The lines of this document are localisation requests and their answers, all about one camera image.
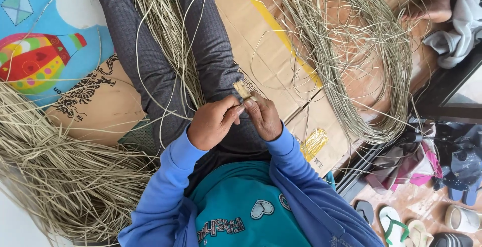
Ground person's right hand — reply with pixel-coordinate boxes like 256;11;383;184
243;92;283;142

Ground person's left hand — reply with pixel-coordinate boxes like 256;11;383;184
187;95;246;151

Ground small tan woven straw piece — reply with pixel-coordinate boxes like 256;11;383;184
233;80;258;102

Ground large plain brown cardboard sheet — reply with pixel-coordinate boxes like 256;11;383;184
208;0;352;178

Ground green mesh mat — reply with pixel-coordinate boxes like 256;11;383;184
118;119;157;158

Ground person's right leg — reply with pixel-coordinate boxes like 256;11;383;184
174;0;264;127

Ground person's teal shirt torso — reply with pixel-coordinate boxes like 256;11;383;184
185;141;336;247

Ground long loose straw strand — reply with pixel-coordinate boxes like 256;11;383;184
134;0;264;150

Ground person's left leg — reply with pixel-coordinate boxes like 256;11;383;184
92;0;189;153

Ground straw bundle between legs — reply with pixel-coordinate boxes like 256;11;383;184
122;0;207;110

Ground cardboard sheet with dragon print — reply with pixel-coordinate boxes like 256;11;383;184
45;54;148;148

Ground heap of thin looped straw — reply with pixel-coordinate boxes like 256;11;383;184
264;0;434;146

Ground grey sandal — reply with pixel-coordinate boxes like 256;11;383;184
353;200;375;226

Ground pile of pink grey clothes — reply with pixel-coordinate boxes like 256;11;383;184
365;126;444;193

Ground large heap of flat straw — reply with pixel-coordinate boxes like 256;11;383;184
0;83;160;245

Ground white green flip flop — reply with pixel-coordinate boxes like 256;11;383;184
378;206;410;247

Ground beige sandal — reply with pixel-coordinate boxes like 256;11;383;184
405;219;434;247

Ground colourful balloon play mat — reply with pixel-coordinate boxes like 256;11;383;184
0;0;115;107

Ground dark blue star fabric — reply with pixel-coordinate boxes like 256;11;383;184
432;123;482;192

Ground blue slippers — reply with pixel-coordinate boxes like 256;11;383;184
447;178;482;206

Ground grey cloth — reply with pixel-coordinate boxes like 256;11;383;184
423;0;482;69

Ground white cup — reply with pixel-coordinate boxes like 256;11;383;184
445;204;482;234

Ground black striped slide sandal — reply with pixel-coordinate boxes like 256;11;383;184
430;232;474;247

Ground black door frame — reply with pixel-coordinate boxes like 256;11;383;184
334;43;482;203

